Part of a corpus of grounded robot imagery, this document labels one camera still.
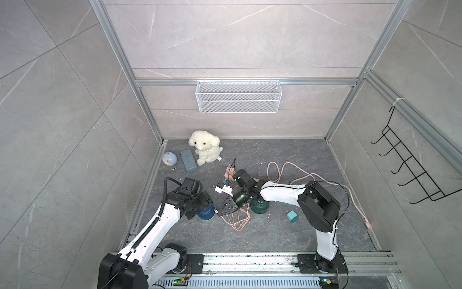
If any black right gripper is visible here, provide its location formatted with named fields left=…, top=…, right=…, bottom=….
left=217, top=188, right=250, bottom=216

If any pink USB cable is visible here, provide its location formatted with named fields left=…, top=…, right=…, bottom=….
left=212, top=205, right=252, bottom=232

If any pink USB charger adapter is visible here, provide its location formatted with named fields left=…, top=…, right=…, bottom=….
left=225, top=165, right=235, bottom=178

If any pink power strip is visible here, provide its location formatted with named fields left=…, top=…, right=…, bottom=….
left=223, top=160, right=373, bottom=230

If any teal USB charger adapter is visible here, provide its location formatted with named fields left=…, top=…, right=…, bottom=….
left=286, top=211, right=299, bottom=223

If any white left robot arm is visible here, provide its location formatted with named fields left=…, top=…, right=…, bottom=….
left=97, top=177, right=213, bottom=289

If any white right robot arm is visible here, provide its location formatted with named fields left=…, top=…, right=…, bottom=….
left=216, top=169, right=348, bottom=274

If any grey-blue glasses case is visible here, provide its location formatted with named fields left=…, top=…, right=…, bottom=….
left=180, top=149, right=198, bottom=173

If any white plush dog toy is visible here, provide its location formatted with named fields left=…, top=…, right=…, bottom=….
left=188, top=131, right=223, bottom=166

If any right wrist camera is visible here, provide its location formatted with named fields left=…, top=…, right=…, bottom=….
left=214, top=183, right=233, bottom=196

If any metal base rail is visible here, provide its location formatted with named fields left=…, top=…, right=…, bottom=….
left=100, top=252, right=401, bottom=289

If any white wire mesh basket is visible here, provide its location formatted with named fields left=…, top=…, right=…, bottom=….
left=195, top=80, right=282, bottom=114

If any black wall hook rack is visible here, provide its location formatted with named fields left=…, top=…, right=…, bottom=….
left=371, top=106, right=462, bottom=205

